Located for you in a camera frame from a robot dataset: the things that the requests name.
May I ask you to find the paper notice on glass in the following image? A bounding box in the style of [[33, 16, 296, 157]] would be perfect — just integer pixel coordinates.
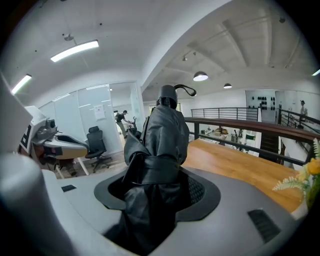
[[93, 104, 106, 121]]

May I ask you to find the wooden table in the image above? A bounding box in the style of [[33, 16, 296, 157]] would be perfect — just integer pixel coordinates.
[[181, 138, 305, 214]]

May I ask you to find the black umbrella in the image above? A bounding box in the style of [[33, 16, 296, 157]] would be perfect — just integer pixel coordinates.
[[103, 84, 197, 256]]

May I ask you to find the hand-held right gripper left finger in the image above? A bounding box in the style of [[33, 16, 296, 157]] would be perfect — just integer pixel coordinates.
[[41, 166, 138, 256]]

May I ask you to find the dark wood-topped railing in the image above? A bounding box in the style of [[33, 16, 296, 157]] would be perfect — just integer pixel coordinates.
[[183, 116, 320, 168]]

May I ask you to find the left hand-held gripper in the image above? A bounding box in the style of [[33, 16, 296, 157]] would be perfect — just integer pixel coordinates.
[[0, 72, 89, 160]]

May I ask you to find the white vase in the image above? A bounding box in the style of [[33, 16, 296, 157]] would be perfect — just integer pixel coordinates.
[[291, 199, 310, 221]]

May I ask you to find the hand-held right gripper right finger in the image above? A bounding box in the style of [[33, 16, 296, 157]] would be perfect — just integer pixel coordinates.
[[149, 166, 303, 256]]

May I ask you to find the black office chair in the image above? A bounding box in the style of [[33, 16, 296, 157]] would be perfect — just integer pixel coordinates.
[[126, 116, 141, 134], [84, 126, 113, 174]]

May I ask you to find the yellow white flower bouquet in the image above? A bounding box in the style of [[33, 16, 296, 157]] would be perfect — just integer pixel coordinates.
[[271, 138, 320, 209]]

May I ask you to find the black metal railing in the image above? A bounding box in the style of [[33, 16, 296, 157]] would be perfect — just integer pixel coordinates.
[[190, 107, 260, 122], [277, 104, 320, 134]]

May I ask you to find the group of black wall objects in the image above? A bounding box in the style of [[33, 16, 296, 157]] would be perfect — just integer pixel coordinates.
[[246, 89, 279, 111]]

